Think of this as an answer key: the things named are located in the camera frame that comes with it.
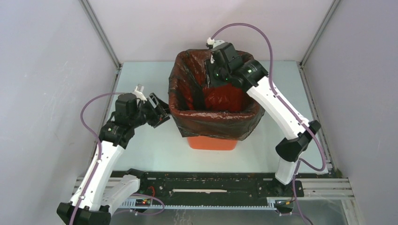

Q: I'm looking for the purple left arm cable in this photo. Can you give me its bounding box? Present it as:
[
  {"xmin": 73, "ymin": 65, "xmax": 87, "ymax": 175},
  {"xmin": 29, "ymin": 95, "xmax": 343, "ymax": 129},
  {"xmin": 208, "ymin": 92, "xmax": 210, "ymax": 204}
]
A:
[{"xmin": 68, "ymin": 92, "xmax": 125, "ymax": 225}]

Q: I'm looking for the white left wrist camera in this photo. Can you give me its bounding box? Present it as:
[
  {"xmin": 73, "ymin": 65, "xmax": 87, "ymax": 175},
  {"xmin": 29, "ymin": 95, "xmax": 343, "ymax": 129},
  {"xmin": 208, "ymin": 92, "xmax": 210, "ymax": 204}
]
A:
[{"xmin": 132, "ymin": 84, "xmax": 147, "ymax": 102}]

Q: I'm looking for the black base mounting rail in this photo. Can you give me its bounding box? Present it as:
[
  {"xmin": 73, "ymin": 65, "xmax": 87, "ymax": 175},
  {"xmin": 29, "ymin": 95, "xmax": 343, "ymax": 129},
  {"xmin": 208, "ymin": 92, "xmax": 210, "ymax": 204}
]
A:
[{"xmin": 108, "ymin": 171, "xmax": 306, "ymax": 207}]

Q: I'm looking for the aluminium frame post right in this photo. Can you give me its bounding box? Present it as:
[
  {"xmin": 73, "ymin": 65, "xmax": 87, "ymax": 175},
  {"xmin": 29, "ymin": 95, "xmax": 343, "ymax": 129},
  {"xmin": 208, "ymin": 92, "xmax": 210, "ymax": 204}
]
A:
[{"xmin": 299, "ymin": 0, "xmax": 342, "ymax": 67}]

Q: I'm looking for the aluminium frame post left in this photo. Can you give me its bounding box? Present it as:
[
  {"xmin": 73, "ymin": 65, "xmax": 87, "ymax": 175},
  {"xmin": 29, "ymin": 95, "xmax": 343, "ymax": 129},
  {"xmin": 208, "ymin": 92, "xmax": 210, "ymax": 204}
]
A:
[{"xmin": 79, "ymin": 0, "xmax": 122, "ymax": 69}]

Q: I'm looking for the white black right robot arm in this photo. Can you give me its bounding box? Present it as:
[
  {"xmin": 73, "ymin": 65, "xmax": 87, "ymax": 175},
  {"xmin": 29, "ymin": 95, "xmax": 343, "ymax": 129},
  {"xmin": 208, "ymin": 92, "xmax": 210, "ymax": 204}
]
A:
[{"xmin": 205, "ymin": 38, "xmax": 321, "ymax": 196}]

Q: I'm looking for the black plastic trash bag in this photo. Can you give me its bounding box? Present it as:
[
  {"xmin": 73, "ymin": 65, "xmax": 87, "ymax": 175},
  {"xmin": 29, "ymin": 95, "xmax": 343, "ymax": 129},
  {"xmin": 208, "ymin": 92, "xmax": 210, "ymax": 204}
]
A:
[{"xmin": 168, "ymin": 49, "xmax": 265, "ymax": 141}]

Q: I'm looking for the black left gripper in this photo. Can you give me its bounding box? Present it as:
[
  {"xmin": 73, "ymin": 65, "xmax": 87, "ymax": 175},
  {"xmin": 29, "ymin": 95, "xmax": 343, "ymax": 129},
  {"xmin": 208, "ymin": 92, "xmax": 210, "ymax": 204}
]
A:
[{"xmin": 130, "ymin": 93, "xmax": 178, "ymax": 128}]

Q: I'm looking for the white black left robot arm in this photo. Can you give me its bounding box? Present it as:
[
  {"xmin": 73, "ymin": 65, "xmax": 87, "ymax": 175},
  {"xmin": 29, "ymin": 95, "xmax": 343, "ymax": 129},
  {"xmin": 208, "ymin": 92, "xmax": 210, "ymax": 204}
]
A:
[{"xmin": 56, "ymin": 90, "xmax": 170, "ymax": 225}]

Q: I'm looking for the orange plastic trash bin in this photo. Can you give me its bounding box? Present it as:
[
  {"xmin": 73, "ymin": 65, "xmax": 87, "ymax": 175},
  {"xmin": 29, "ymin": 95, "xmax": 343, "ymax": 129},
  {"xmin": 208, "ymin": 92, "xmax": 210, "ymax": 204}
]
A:
[{"xmin": 187, "ymin": 136, "xmax": 238, "ymax": 150}]

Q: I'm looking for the aluminium frame post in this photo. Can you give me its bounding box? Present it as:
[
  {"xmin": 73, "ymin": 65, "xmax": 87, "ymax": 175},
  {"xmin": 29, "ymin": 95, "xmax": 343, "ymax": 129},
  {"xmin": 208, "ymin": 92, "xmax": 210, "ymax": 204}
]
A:
[
  {"xmin": 79, "ymin": 0, "xmax": 122, "ymax": 69},
  {"xmin": 299, "ymin": 0, "xmax": 342, "ymax": 67}
]

